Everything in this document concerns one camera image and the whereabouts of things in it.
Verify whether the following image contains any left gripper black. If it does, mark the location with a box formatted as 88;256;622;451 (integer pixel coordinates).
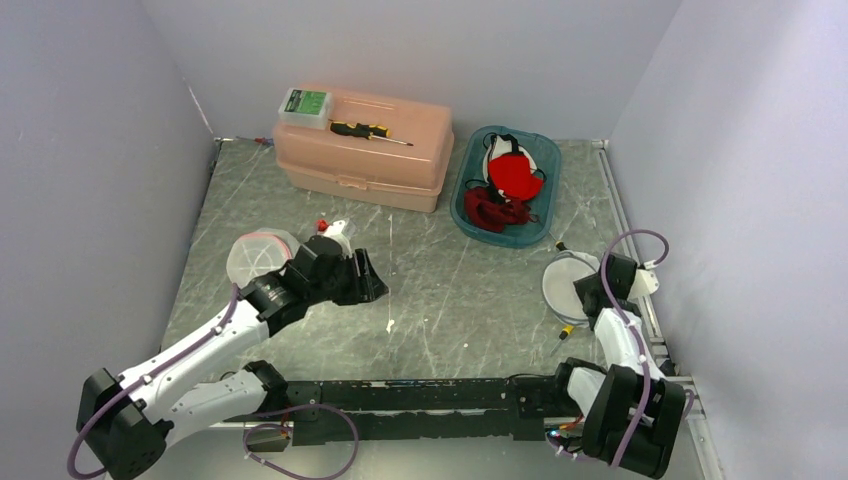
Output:
307;247;388;305

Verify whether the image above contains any bright red bra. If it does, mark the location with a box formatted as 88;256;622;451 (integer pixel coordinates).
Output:
487;153;547;201

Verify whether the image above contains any white mesh laundry bag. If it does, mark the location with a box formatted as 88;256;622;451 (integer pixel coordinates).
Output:
541;250;600;326

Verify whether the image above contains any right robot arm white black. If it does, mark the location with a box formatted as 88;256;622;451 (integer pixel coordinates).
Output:
542;250;694;479

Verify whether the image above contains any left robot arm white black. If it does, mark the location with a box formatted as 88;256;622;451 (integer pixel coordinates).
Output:
66;235;389;479

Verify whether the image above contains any pink-trimmed mesh laundry bag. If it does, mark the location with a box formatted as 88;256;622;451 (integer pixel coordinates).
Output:
226;228;301;288

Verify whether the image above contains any dark red bra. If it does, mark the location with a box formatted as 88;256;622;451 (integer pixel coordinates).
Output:
463;187;539;233

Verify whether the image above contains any white black-trimmed bra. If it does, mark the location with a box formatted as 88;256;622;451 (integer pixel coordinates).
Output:
481;132;538;181

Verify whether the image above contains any pink plastic toolbox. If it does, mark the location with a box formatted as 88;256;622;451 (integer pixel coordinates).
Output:
272;84;454;213

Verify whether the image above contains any black yellow screwdriver on toolbox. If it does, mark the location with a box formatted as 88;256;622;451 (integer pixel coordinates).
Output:
329;121;412;146

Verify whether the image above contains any clear green-label screw box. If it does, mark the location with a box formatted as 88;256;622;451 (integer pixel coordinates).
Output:
278;88;334;130

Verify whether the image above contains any yellow black screwdriver on table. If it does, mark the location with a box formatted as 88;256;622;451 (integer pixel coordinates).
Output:
549;323;576;357

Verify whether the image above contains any teal plastic bin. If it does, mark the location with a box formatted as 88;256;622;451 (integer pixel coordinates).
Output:
450;125;562;248

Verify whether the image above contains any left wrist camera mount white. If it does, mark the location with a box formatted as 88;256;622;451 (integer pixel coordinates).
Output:
317;219;355;256

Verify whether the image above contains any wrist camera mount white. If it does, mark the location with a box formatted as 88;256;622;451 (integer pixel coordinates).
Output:
317;219;355;256
627;261;660;302

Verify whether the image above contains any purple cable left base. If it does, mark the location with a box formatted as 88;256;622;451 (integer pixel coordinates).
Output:
242;404;360;480

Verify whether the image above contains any purple cable base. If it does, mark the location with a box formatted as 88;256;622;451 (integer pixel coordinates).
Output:
242;404;360;480
547;423;598;463

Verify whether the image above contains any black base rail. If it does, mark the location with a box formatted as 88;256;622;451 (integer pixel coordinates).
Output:
218;360;617;446

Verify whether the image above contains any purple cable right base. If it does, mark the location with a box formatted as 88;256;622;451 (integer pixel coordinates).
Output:
547;423;598;463

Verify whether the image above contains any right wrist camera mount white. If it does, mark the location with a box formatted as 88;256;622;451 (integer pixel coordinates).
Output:
627;261;660;302

